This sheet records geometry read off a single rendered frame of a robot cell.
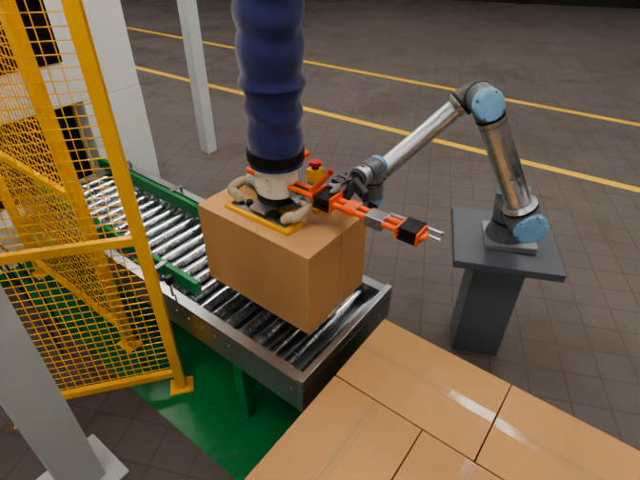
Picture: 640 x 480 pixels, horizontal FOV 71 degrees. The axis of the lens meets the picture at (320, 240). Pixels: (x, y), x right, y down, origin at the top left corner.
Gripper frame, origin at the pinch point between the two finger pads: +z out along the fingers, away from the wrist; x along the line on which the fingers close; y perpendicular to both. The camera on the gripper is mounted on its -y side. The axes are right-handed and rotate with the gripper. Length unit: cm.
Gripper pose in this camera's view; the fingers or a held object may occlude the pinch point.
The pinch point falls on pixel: (332, 201)
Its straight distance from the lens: 168.8
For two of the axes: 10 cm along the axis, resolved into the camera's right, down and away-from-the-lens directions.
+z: -6.0, 4.7, -6.4
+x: 0.1, -8.0, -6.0
